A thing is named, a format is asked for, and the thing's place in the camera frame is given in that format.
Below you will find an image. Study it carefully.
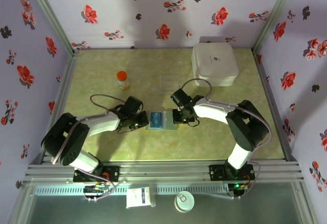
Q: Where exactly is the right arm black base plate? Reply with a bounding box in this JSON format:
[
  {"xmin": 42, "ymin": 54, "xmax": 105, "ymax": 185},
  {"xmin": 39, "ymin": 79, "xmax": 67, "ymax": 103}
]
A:
[{"xmin": 208, "ymin": 164, "xmax": 255, "ymax": 181}]

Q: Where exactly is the white lidded container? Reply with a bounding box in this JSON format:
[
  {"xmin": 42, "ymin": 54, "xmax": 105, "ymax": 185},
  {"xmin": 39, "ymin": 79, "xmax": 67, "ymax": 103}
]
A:
[{"xmin": 191, "ymin": 42, "xmax": 240, "ymax": 88}]

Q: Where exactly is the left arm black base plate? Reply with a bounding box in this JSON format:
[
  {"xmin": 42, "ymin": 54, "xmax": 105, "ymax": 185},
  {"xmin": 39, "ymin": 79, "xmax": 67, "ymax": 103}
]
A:
[{"xmin": 73, "ymin": 166, "xmax": 121, "ymax": 183}]

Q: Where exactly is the aluminium corner post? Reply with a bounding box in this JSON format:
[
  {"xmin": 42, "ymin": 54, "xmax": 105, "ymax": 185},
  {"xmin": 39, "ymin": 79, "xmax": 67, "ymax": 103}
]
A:
[
  {"xmin": 24, "ymin": 0, "xmax": 80, "ymax": 56},
  {"xmin": 252, "ymin": 0, "xmax": 299, "ymax": 53}
]

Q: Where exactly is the blue battery pack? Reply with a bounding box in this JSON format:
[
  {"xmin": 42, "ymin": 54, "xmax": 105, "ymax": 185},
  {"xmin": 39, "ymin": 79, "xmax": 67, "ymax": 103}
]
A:
[{"xmin": 149, "ymin": 111, "xmax": 165, "ymax": 129}]

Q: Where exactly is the white blue packet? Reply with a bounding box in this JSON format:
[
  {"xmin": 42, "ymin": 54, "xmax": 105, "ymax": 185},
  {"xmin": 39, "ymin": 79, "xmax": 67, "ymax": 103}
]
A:
[{"xmin": 126, "ymin": 187, "xmax": 152, "ymax": 209}]

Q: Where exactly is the aluminium front frame rail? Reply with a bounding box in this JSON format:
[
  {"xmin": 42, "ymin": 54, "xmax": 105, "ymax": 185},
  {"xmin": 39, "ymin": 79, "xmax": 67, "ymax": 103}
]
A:
[{"xmin": 22, "ymin": 159, "xmax": 305, "ymax": 184}]

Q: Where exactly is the right arm lilac cable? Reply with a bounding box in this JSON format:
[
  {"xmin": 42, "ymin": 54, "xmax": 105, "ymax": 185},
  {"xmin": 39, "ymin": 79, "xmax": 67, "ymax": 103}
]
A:
[{"xmin": 181, "ymin": 79, "xmax": 272, "ymax": 200}]

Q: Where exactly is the grey-green card holder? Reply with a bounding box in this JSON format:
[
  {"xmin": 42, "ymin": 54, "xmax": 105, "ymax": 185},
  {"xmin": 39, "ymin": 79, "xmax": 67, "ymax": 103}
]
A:
[{"xmin": 145, "ymin": 110, "xmax": 179, "ymax": 131}]

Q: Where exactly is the orange-capped small bottle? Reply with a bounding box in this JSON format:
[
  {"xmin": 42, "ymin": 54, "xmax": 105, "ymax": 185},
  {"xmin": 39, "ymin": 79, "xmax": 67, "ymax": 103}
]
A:
[{"xmin": 116, "ymin": 71, "xmax": 130, "ymax": 91}]

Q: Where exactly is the silver tin can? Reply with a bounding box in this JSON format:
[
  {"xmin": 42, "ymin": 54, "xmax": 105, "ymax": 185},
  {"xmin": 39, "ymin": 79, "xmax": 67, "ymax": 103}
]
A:
[{"xmin": 174, "ymin": 191, "xmax": 195, "ymax": 213}]

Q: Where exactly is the slotted grey cable duct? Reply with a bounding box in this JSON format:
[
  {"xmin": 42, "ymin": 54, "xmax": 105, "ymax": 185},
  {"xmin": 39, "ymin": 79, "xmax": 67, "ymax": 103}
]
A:
[{"xmin": 34, "ymin": 185, "xmax": 229, "ymax": 196}]

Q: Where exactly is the aluminium side rail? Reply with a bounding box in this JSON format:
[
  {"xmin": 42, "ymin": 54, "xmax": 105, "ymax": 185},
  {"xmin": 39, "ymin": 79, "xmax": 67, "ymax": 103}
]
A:
[
  {"xmin": 28, "ymin": 50, "xmax": 80, "ymax": 165},
  {"xmin": 252, "ymin": 48, "xmax": 299, "ymax": 163}
]

